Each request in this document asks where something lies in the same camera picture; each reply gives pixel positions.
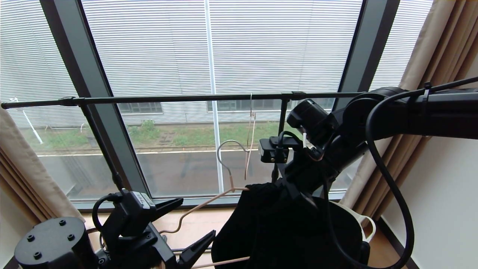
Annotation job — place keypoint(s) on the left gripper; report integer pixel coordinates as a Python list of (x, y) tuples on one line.
[(164, 243)]

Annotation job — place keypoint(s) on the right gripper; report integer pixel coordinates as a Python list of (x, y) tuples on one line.
[(269, 151)]

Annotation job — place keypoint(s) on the pink clothes hanger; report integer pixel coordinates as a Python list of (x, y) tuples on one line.
[(232, 188), (251, 102)]

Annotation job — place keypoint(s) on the black shorts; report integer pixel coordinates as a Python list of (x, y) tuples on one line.
[(283, 231)]

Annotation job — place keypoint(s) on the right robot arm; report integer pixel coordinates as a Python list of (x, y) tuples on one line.
[(448, 112)]

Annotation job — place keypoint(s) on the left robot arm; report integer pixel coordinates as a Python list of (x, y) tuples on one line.
[(52, 243)]

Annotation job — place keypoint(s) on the white laundry basket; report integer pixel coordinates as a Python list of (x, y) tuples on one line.
[(354, 212)]

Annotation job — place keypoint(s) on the black clothes rack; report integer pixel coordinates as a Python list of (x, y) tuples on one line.
[(168, 99)]

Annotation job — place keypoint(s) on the window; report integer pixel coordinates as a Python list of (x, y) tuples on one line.
[(157, 56)]

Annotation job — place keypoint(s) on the beige curtain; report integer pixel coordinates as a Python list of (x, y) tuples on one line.
[(22, 168), (440, 45)]

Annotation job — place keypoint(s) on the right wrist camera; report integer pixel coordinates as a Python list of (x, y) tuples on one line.
[(310, 119)]

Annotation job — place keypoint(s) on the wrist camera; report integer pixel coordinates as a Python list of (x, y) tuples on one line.
[(310, 119), (123, 216)]

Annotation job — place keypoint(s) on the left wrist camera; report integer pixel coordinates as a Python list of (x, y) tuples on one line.
[(123, 216)]

